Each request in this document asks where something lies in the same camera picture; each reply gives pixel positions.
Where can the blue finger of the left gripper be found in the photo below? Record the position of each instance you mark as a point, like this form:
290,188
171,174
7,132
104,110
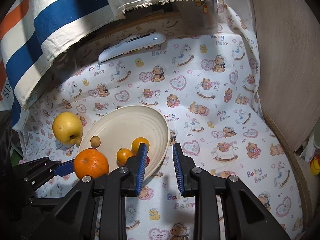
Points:
63,169
43,167

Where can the cream round plate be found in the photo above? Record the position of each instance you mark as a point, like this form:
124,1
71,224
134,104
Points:
120,127

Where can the small yellow orange tomato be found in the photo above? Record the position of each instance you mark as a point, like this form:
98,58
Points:
136,144

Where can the striped Paris blanket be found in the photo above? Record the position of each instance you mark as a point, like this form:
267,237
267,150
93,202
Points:
35,32

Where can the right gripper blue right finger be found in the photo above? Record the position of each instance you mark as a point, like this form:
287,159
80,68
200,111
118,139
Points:
183,166

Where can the red cherry tomato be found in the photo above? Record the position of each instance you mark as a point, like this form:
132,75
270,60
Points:
148,161

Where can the orange mandarin with stem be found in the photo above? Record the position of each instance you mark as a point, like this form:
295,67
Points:
90,162

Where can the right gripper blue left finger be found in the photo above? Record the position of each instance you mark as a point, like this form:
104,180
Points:
136,165

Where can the brown longan near grapefruit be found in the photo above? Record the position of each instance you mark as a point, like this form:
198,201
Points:
78,141

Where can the white remote control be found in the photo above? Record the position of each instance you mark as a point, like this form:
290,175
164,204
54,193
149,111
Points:
132,43

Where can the brown longan front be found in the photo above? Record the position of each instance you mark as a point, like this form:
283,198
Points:
95,142

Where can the large yellow grapefruit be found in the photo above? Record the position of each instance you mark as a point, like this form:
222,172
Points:
67,127

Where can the brown longan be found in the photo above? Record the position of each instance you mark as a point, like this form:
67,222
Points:
78,141
95,142

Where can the wooden headboard panel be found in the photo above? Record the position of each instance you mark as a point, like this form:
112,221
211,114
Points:
288,38

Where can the baby bear printed sheet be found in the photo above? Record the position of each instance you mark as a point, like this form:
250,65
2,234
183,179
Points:
206,87

